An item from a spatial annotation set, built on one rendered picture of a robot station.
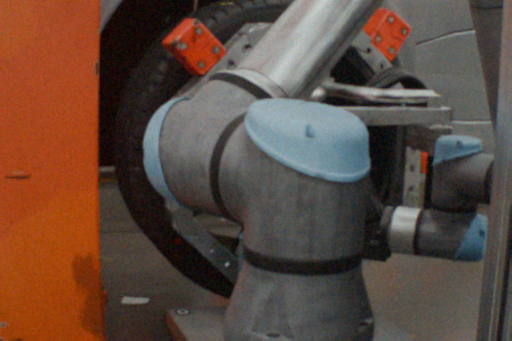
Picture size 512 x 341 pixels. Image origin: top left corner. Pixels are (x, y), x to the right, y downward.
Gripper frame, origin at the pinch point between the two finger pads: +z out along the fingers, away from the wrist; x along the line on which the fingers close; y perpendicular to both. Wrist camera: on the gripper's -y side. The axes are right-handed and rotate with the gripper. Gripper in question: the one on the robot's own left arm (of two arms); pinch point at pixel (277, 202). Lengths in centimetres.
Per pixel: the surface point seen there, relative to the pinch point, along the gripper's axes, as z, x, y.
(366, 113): -10.3, 14.8, -14.1
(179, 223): 22.9, 8.1, 8.5
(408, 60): -5, 67, -22
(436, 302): 5, 193, 83
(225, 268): 16.4, 15.0, 18.3
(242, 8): 18.9, 24.9, -32.0
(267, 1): 15.1, 28.5, -33.6
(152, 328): 95, 115, 83
